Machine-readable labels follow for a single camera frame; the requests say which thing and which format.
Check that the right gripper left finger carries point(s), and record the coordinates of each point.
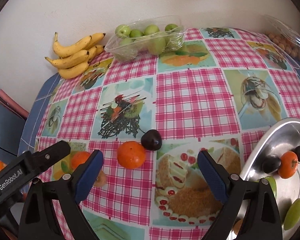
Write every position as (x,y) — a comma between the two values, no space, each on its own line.
(38,218)

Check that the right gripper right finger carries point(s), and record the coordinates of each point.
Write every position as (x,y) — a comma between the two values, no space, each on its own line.
(261,219)

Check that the brown kiwi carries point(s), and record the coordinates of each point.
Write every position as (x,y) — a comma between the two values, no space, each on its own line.
(237,226)
(101,179)

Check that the green mango front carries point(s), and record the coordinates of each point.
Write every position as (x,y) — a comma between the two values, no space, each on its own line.
(292,216)

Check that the green mango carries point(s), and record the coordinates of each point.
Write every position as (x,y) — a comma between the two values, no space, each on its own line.
(272,182)
(292,216)

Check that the orange mandarin with stem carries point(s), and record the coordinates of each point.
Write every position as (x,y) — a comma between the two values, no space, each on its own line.
(289,165)

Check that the clear box of brown fruits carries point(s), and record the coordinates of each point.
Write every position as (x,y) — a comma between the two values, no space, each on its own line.
(283,36)

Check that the clear tray of green fruits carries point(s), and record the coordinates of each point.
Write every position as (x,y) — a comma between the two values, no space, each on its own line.
(153,36)

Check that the large steel bowl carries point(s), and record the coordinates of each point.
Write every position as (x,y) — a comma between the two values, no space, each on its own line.
(284,136)

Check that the pink checkered fruit tablecloth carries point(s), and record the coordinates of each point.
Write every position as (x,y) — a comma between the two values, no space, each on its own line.
(215,94)

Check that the yellow banana bunch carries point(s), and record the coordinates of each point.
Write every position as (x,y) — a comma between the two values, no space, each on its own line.
(75,59)

